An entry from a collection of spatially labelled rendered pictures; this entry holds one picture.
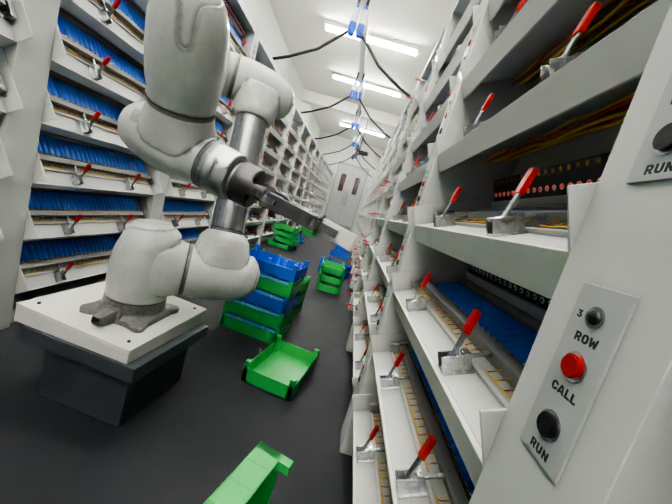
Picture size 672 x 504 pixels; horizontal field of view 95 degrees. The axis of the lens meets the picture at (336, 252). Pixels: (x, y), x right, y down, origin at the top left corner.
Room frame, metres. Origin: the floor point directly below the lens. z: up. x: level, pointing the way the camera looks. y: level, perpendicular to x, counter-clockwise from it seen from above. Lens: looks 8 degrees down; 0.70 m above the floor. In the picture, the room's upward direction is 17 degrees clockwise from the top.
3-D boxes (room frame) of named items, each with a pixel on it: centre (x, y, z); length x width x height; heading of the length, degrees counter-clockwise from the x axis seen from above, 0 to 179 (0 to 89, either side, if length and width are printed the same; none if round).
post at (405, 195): (1.59, -0.30, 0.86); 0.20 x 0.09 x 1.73; 89
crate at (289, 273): (1.49, 0.28, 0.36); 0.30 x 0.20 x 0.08; 81
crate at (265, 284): (1.49, 0.28, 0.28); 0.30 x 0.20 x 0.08; 81
